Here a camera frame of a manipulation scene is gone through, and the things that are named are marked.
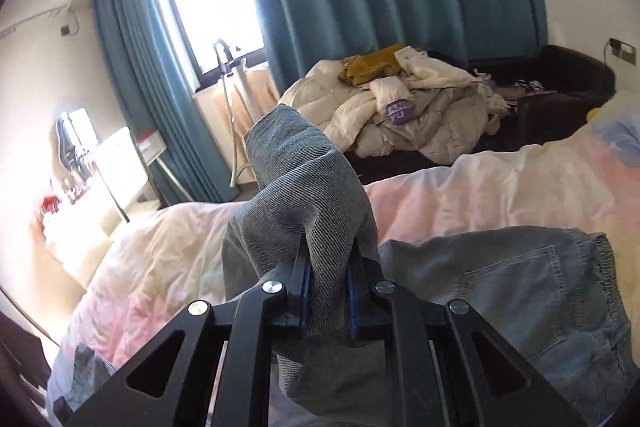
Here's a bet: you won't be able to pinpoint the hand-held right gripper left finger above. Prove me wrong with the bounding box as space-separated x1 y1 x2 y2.
52 252 313 427

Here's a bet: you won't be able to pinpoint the white crumpled cloth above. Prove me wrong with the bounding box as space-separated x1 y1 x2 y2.
394 47 493 95

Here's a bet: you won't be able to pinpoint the garment steamer stand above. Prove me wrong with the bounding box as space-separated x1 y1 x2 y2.
212 39 251 188

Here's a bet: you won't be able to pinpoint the dark wall socket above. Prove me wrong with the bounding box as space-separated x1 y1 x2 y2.
611 39 638 66

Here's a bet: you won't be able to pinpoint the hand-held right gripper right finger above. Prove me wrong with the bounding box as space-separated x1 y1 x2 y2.
348 252 588 427

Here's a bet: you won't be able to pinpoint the narrow teal curtain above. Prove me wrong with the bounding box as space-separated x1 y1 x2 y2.
90 0 241 208

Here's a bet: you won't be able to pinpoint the dark object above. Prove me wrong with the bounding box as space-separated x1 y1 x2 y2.
0 307 53 413

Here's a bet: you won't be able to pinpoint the beige hanging garment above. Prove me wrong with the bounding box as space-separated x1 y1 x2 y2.
210 64 281 142

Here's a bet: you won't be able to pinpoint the white dressing table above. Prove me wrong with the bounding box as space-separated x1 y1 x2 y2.
37 179 126 293

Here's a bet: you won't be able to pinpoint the group of toiletry bottles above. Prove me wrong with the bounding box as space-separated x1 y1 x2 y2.
40 177 96 218

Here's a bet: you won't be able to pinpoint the mustard yellow cloth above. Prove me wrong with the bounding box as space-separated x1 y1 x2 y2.
337 44 408 86

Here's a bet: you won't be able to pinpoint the curved metal rod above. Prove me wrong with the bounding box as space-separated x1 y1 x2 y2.
0 284 56 345

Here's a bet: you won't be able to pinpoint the grey-blue denim jeans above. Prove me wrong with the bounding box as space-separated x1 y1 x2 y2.
47 104 640 427

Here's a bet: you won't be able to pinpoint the black sofa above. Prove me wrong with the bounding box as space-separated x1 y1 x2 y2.
345 44 616 188

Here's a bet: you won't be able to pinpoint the wavy-edged mirror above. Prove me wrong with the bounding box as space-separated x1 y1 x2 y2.
56 108 101 172

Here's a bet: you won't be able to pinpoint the pastel patchwork bed blanket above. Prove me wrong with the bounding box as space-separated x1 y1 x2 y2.
50 104 640 373

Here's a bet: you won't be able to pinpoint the grey quilted jacket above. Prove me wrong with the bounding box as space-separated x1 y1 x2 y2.
350 87 501 165

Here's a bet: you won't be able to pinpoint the pastel pillow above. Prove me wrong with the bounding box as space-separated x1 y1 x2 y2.
582 89 640 158

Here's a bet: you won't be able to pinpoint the white garment with purple patch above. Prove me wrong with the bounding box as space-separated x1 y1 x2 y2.
370 77 418 128

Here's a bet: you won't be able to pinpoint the white folding chair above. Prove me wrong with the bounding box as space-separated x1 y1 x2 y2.
95 127 151 223

